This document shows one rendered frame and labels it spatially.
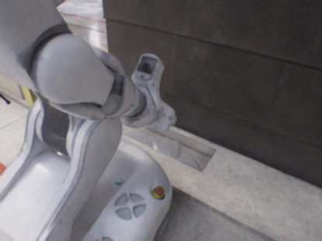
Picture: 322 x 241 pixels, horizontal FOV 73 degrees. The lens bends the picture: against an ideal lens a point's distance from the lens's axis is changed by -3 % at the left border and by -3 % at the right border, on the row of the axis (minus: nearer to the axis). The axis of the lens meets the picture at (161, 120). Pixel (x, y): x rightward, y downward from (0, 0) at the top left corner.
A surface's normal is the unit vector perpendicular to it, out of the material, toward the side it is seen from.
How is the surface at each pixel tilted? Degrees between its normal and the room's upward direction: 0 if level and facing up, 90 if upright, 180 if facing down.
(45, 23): 95
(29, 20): 95
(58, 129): 59
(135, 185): 0
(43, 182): 23
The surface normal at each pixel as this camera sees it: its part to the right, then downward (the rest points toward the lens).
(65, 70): 0.81, 0.29
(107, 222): -0.25, -0.32
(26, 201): -0.13, -0.55
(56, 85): 0.57, 0.55
